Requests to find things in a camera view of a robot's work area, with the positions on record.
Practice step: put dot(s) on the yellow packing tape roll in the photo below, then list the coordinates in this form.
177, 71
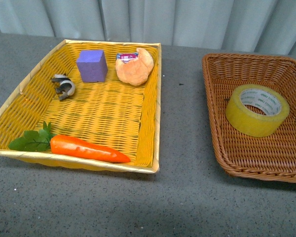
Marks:
256, 110

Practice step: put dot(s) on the yellow woven basket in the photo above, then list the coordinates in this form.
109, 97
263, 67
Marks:
110, 113

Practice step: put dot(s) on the brown wicker basket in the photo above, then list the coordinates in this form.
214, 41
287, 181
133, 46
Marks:
272, 158

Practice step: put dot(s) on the toy croissant bread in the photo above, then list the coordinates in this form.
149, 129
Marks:
136, 71

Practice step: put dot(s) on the pink candy packet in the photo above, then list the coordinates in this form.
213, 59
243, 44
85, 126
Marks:
126, 57

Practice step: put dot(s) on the purple foam block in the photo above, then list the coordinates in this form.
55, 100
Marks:
92, 66

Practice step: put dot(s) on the black white panda figurine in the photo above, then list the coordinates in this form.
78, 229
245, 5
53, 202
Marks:
66, 86

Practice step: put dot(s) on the orange toy carrot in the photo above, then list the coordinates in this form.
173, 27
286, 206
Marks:
44, 140

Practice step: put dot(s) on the grey-green curtain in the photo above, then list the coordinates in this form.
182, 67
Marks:
264, 26

